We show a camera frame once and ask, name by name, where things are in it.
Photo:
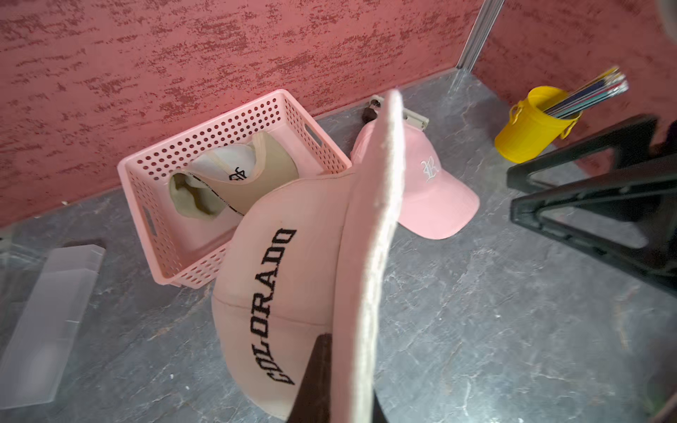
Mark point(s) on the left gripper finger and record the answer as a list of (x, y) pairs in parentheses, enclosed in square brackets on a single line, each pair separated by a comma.
[(313, 400)]

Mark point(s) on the beige cap in basket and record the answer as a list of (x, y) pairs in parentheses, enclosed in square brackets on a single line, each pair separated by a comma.
[(231, 177)]

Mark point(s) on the cream baseball cap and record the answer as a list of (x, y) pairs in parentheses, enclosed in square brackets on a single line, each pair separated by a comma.
[(309, 259)]

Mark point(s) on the clear plastic box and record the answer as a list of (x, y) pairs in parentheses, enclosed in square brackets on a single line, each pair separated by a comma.
[(33, 363)]

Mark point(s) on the pink perforated plastic basket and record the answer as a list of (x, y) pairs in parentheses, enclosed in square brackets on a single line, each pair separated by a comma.
[(186, 252)]

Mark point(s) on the right corner aluminium post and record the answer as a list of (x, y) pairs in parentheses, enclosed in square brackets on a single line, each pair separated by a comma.
[(483, 25)]

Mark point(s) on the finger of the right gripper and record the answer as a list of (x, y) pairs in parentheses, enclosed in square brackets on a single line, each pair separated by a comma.
[(625, 219), (629, 140)]

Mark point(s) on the yellow pencil cup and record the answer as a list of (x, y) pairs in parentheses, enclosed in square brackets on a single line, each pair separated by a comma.
[(530, 130)]

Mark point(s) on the pink baseball cap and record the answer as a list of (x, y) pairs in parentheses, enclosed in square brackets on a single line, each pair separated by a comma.
[(436, 205)]

